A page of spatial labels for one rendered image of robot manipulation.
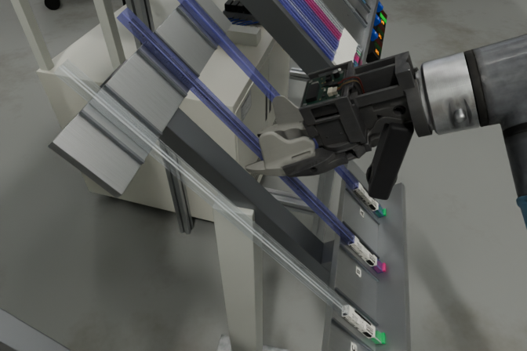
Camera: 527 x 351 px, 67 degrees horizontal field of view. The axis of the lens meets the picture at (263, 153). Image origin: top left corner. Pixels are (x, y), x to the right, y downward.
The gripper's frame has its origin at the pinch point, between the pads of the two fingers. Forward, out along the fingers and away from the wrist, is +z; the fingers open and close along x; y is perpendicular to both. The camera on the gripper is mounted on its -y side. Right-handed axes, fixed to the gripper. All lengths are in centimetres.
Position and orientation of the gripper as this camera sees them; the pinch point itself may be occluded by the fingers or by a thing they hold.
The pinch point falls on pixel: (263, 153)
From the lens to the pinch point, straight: 51.2
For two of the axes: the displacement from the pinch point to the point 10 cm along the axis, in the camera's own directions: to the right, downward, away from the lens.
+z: -8.7, 1.9, 4.5
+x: -2.2, 6.7, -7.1
